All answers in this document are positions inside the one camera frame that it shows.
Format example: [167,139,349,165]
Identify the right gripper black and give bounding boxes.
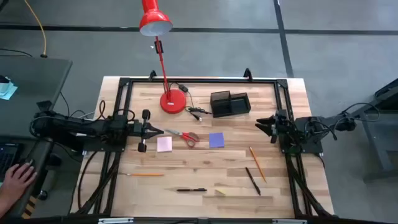
[254,109,292,144]

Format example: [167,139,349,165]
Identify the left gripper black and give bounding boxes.
[134,108,165,153]

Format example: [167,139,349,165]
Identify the red handled scissors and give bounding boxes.
[164,128,200,149]

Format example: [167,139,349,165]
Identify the orange pencil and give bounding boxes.
[248,146,267,184]
[126,172,165,177]

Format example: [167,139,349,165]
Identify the purple sticky note pad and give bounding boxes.
[208,132,225,149]

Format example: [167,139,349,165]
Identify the black pen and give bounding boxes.
[244,167,262,197]
[176,187,208,193]

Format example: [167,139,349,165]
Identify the person's forearm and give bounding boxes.
[0,195,14,218]

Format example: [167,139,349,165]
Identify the black mesh desk organizer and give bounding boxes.
[210,90,252,119]

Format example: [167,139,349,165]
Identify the pink sticky note pad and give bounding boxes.
[156,136,173,153]

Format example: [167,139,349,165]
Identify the red desk lamp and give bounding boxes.
[139,0,188,115]

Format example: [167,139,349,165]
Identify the dark metal stand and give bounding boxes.
[343,77,398,183]

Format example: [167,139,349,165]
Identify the grey side table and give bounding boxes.
[0,57,73,139]

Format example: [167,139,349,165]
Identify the person's hand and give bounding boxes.
[1,159,38,203]

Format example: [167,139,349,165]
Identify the black keyboard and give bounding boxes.
[0,142,20,180]

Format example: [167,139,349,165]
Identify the light blue paper stack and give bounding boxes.
[0,75,19,101]

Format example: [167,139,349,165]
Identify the dark computer desk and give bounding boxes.
[0,136,54,218]

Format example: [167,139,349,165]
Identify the black lamp power cable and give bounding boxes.
[170,82,213,122]

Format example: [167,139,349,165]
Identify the black aluminium rig frame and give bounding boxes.
[70,67,335,218]

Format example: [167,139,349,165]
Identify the thick black cable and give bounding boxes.
[76,151,100,215]

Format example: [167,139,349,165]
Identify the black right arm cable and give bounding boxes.
[338,101,381,124]

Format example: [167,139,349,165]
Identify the silver metal bracket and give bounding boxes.
[98,217,135,224]
[272,218,308,224]

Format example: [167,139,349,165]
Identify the yellow cable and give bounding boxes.
[24,0,49,58]

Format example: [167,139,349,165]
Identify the thin black floor cable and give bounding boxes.
[0,48,34,58]

